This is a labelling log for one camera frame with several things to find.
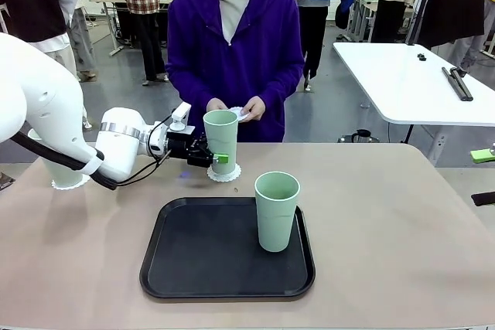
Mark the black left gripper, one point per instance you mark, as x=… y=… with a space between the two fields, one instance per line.
x=189 y=148

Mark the pale green plastic cup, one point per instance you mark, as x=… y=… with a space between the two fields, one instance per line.
x=276 y=222
x=222 y=137
x=65 y=175

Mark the white scalloped paper coaster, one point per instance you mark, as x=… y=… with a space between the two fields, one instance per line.
x=87 y=180
x=234 y=177
x=243 y=113

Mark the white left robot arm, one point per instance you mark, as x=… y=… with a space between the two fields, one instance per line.
x=42 y=113

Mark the person's left forearm purple sleeve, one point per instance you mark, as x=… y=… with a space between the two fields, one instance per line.
x=286 y=82

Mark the person's right forearm purple sleeve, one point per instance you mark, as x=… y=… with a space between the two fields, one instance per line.
x=183 y=82

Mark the person's right hand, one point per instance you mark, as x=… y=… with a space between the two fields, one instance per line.
x=216 y=105

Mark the person's left hand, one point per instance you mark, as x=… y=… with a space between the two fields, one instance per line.
x=257 y=109

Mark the black folded tripod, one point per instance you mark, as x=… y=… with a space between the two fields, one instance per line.
x=460 y=86

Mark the person in purple hoodie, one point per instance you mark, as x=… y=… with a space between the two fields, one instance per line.
x=247 y=55

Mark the white table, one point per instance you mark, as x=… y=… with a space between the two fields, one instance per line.
x=402 y=79

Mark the black plastic serving tray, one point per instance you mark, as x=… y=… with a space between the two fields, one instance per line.
x=201 y=260

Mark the small black object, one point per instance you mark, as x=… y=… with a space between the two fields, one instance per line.
x=421 y=57

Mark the black kettle on base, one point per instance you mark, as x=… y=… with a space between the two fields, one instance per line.
x=361 y=137

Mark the person in black coat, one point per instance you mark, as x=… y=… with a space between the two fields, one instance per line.
x=452 y=5

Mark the black slanted stand pole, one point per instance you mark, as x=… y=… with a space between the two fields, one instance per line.
x=421 y=1

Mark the person in grey trousers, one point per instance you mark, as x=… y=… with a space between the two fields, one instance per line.
x=83 y=44

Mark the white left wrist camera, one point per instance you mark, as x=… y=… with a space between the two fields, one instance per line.
x=181 y=113

